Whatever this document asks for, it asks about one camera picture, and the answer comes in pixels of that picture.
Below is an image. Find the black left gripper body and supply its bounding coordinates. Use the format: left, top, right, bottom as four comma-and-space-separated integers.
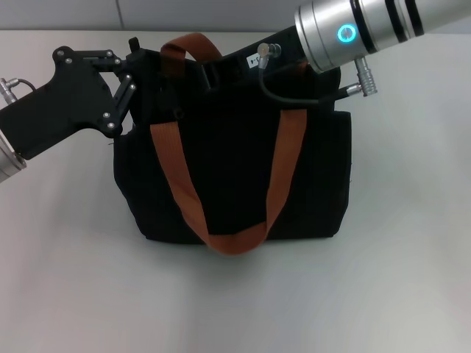
0, 46, 124, 161

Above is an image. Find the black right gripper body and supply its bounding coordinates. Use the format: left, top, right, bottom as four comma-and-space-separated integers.
201, 31, 309, 93

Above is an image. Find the black bag with orange handles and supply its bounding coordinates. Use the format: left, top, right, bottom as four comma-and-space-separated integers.
112, 32, 353, 257

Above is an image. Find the right gripper cable with plug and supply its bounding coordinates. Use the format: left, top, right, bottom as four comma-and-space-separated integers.
257, 41, 380, 103

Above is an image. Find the gripper cable with plug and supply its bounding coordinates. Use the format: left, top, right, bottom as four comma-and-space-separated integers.
257, 41, 380, 103
0, 76, 38, 102

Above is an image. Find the left gripper cable with plug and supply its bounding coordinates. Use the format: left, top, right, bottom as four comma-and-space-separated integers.
0, 76, 38, 102

